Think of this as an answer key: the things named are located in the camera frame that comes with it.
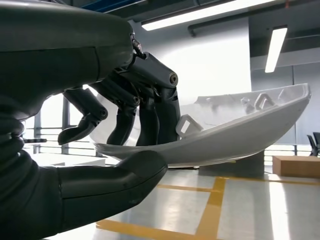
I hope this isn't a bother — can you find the stainless steel workbench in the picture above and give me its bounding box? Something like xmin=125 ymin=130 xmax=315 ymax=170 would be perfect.
xmin=43 ymin=165 xmax=320 ymax=240

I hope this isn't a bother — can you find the grey window railing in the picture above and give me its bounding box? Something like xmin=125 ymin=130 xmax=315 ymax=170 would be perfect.
xmin=22 ymin=97 xmax=106 ymax=157

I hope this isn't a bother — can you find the long ceiling light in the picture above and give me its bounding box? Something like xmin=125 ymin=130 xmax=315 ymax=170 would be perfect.
xmin=141 ymin=0 xmax=275 ymax=32
xmin=265 ymin=26 xmax=288 ymax=74

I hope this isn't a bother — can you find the cardboard box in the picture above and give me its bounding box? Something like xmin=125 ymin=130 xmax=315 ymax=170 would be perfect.
xmin=272 ymin=155 xmax=320 ymax=180

